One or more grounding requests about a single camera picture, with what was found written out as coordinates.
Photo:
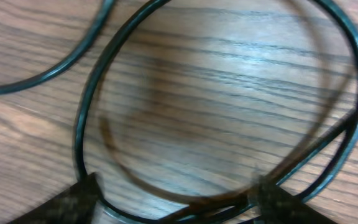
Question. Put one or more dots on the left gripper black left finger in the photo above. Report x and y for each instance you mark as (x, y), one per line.
(75, 205)

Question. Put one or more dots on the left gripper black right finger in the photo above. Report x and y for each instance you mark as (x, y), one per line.
(277, 206)

